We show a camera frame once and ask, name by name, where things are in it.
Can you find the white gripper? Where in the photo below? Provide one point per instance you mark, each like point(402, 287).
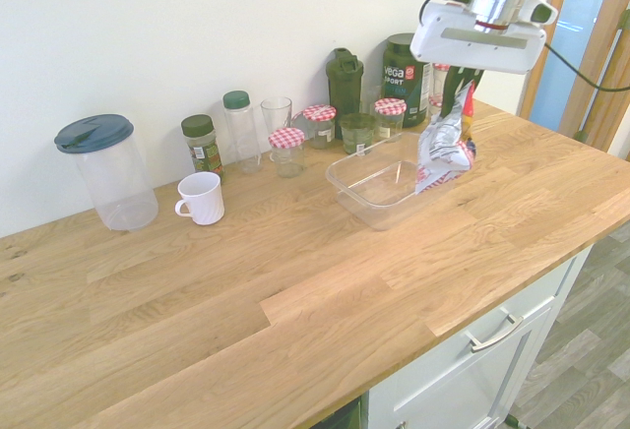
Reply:
point(472, 47)

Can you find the chip bag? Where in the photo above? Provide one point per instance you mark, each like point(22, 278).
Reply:
point(445, 148)

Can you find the clear plastic container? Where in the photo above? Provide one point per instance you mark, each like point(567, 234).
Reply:
point(379, 178)

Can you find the glass jar red checked lid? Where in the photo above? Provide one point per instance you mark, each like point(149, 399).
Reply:
point(439, 85)
point(287, 153)
point(390, 119)
point(321, 126)

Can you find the dark green protein powder tub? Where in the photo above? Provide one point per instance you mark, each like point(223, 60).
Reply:
point(401, 82)

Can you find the dark green shaker bottle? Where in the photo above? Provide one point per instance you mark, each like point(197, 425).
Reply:
point(344, 82)

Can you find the glass jar with green lid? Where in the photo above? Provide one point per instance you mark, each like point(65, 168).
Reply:
point(355, 134)

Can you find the clear drinking glass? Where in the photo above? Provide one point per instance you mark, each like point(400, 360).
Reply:
point(275, 114)

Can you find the tall clear bottle green cap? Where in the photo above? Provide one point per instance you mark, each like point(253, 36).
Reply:
point(241, 134)

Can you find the spice jar with green lid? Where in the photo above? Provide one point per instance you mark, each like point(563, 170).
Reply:
point(202, 146)

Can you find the white cabinet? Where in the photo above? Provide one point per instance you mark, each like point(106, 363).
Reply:
point(472, 365)

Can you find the white ceramic mug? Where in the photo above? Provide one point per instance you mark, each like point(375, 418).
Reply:
point(202, 199)

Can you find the dark green bin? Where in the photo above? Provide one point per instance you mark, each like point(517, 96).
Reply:
point(344, 414)

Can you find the clear pitcher with blue lid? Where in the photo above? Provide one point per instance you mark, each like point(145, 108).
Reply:
point(110, 173)

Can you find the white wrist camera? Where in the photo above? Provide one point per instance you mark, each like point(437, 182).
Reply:
point(539, 10)

